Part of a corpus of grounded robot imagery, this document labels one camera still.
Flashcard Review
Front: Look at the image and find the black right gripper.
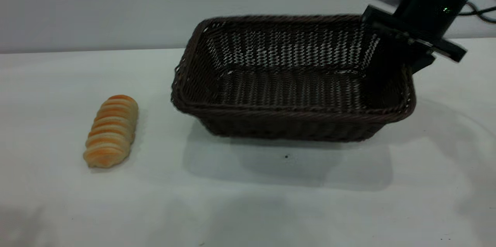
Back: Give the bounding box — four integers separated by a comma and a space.
362, 0, 468, 98

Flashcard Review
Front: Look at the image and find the dark brown wicker basket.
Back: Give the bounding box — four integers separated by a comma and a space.
170, 14, 417, 143

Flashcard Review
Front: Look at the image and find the ridged golden bread loaf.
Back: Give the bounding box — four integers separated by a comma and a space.
83, 95, 139, 169

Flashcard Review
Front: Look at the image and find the black cable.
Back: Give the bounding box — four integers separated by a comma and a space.
459, 1, 496, 24

